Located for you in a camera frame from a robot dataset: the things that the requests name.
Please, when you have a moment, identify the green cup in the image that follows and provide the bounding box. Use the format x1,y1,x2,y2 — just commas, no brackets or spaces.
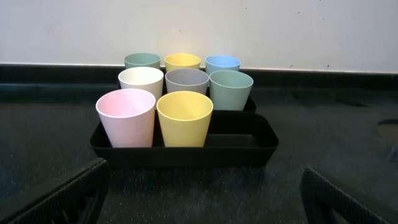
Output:
124,52,162,70
208,70,254,111

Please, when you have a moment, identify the blue cup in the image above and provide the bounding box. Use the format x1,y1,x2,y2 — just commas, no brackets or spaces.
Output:
205,55,241,76

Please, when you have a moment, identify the yellow cup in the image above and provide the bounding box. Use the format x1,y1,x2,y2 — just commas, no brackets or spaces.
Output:
156,90,214,148
164,53,202,73

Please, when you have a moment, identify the pink cup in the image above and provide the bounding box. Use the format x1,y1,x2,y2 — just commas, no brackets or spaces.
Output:
95,88,156,149

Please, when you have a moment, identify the grey cup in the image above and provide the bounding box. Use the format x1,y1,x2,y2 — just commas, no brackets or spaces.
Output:
164,68,210,96

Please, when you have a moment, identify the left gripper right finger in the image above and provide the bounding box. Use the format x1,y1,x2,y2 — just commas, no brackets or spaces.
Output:
299,167,398,224

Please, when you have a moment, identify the white cup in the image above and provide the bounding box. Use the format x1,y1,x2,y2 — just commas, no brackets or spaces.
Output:
118,67,165,108

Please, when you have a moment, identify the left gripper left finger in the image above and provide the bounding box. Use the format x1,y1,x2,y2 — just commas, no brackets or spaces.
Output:
0,157,110,224

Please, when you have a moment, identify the black tray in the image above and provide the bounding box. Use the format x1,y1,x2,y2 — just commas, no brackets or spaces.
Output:
90,94,279,168

